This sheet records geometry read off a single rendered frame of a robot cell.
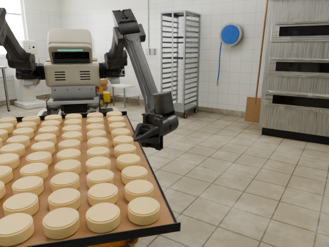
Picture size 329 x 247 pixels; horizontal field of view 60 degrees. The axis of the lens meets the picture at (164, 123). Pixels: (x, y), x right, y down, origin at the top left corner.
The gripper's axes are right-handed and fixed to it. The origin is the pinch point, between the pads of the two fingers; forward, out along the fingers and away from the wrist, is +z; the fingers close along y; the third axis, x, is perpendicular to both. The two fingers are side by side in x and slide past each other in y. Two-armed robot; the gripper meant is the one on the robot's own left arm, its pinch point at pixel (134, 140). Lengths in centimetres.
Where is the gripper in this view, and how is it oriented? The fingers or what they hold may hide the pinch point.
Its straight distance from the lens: 75.3
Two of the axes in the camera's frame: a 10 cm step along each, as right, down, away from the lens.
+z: -5.0, 2.6, -8.3
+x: -8.7, -1.5, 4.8
